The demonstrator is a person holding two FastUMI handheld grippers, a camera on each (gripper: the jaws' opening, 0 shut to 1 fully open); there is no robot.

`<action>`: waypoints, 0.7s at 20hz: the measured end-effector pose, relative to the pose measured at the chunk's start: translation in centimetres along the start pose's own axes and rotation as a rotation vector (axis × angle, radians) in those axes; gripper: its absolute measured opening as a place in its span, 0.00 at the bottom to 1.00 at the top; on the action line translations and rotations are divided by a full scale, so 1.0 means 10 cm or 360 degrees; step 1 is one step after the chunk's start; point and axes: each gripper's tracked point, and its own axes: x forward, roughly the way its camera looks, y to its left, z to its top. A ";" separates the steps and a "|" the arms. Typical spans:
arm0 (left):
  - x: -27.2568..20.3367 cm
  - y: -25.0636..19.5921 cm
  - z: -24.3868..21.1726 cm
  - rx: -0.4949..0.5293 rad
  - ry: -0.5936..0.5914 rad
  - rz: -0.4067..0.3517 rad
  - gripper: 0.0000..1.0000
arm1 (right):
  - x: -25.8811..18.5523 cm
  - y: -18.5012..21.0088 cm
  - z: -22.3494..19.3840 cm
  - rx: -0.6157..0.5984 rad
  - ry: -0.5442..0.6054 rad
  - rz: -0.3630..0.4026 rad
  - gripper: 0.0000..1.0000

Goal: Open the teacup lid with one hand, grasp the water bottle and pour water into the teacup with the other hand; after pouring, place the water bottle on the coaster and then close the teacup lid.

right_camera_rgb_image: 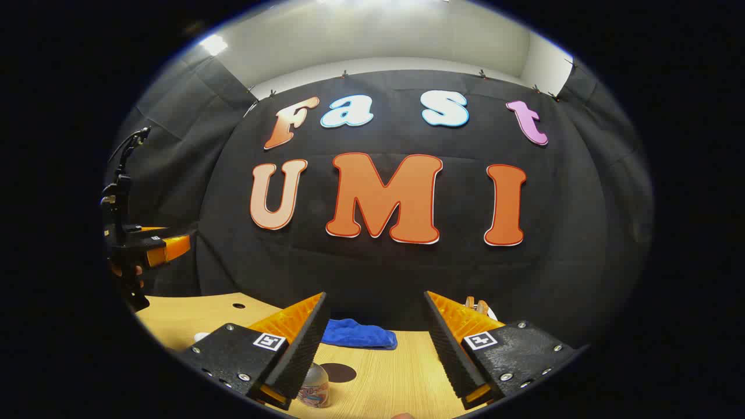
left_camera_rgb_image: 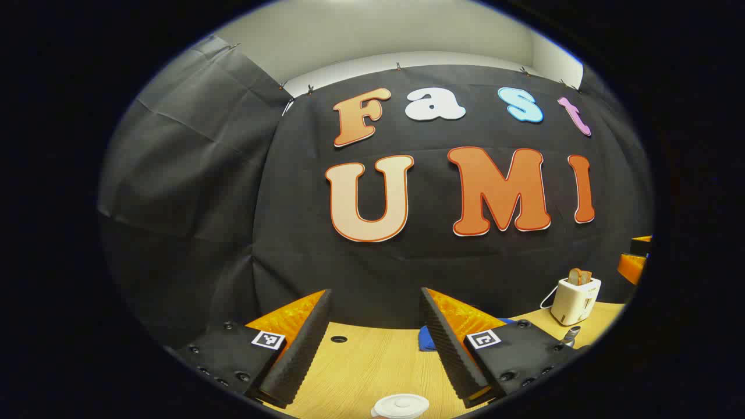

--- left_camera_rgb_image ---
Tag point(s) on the black backdrop cloth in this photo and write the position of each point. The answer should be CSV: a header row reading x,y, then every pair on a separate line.
x,y
233,203

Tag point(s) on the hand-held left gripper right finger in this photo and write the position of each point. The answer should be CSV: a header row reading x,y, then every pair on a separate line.
x,y
448,349

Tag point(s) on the toasted bread slice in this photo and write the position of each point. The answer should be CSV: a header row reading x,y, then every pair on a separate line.
x,y
586,278
575,277

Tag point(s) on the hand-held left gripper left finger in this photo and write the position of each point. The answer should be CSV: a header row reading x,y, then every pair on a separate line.
x,y
302,355

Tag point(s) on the silver water bottle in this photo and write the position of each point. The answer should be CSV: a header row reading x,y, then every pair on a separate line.
x,y
572,334

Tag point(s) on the white toaster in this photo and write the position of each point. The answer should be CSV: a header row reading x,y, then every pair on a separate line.
x,y
573,302

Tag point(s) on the blue towel cloth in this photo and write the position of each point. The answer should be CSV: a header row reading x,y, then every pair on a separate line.
x,y
426,340

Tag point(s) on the white teacup lid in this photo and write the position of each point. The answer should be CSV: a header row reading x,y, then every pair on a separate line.
x,y
400,404

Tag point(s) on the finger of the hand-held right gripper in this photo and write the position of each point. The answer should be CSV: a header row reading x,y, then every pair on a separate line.
x,y
642,245
632,267

